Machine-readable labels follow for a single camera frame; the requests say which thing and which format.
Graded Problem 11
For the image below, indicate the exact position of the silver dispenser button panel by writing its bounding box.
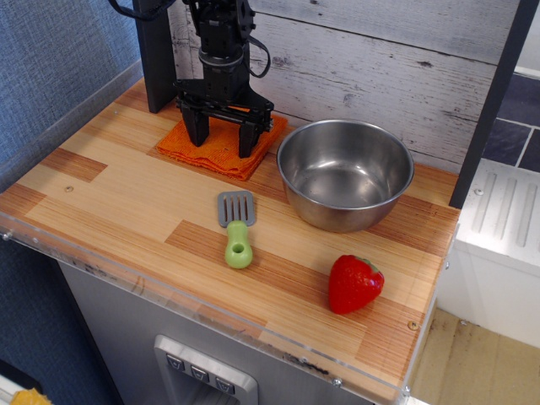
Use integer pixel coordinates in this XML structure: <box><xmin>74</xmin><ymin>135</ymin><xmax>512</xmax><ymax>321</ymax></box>
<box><xmin>154</xmin><ymin>335</ymin><xmax>259</xmax><ymax>404</ymax></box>

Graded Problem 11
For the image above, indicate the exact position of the clear acrylic table edge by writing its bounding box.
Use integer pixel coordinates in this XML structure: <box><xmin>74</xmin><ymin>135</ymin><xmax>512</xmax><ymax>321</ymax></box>
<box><xmin>1</xmin><ymin>198</ymin><xmax>457</xmax><ymax>404</ymax></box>

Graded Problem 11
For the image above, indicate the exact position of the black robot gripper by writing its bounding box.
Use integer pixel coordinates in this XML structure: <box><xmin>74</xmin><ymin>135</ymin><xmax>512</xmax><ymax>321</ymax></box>
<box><xmin>175</xmin><ymin>50</ymin><xmax>273</xmax><ymax>159</ymax></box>

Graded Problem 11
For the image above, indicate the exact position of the dark grey post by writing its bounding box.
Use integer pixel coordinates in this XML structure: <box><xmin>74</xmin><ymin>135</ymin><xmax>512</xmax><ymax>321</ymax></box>
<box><xmin>136</xmin><ymin>11</ymin><xmax>176</xmax><ymax>113</ymax></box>
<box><xmin>449</xmin><ymin>0</ymin><xmax>539</xmax><ymax>209</ymax></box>

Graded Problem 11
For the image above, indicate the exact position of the grey spatula green handle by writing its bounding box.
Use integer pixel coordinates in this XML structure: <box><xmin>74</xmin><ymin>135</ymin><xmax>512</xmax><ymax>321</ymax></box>
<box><xmin>217</xmin><ymin>191</ymin><xmax>256</xmax><ymax>269</ymax></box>

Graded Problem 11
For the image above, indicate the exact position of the orange towel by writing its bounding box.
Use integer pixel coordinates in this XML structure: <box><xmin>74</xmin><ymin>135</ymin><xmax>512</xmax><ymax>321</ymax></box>
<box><xmin>156</xmin><ymin>115</ymin><xmax>288</xmax><ymax>181</ymax></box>

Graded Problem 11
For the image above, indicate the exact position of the stainless steel bowl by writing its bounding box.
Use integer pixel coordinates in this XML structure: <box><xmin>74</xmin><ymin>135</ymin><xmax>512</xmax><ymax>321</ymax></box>
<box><xmin>277</xmin><ymin>120</ymin><xmax>414</xmax><ymax>233</ymax></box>

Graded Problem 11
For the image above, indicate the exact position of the red toy strawberry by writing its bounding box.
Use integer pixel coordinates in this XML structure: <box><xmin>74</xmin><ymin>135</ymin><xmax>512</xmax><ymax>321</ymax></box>
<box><xmin>328</xmin><ymin>255</ymin><xmax>385</xmax><ymax>315</ymax></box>

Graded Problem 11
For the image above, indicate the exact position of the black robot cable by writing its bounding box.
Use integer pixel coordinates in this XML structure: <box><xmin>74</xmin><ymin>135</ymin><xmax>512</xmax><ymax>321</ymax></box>
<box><xmin>107</xmin><ymin>0</ymin><xmax>272</xmax><ymax>79</ymax></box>

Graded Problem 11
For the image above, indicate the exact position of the yellow black object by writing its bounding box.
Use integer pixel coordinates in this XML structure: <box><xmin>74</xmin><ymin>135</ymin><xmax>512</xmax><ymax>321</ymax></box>
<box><xmin>9</xmin><ymin>389</ymin><xmax>52</xmax><ymax>405</ymax></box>

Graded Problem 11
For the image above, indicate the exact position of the dark grey left post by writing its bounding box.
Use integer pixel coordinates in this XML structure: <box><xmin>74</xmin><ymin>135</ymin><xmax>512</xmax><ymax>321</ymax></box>
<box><xmin>136</xmin><ymin>11</ymin><xmax>176</xmax><ymax>113</ymax></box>

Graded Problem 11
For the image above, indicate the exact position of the grey toy cabinet front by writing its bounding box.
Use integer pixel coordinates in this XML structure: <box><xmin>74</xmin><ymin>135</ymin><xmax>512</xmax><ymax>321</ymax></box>
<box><xmin>57</xmin><ymin>260</ymin><xmax>372</xmax><ymax>405</ymax></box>

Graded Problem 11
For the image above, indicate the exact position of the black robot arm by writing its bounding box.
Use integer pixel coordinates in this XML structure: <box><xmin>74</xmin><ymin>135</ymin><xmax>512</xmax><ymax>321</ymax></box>
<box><xmin>175</xmin><ymin>1</ymin><xmax>273</xmax><ymax>158</ymax></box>

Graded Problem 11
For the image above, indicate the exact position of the white ribbed side unit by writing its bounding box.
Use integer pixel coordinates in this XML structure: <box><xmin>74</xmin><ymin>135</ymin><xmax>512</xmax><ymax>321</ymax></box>
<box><xmin>437</xmin><ymin>159</ymin><xmax>539</xmax><ymax>347</ymax></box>

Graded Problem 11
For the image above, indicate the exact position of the dark grey right post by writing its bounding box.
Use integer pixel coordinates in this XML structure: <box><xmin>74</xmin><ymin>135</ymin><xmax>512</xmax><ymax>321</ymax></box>
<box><xmin>449</xmin><ymin>0</ymin><xmax>539</xmax><ymax>209</ymax></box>

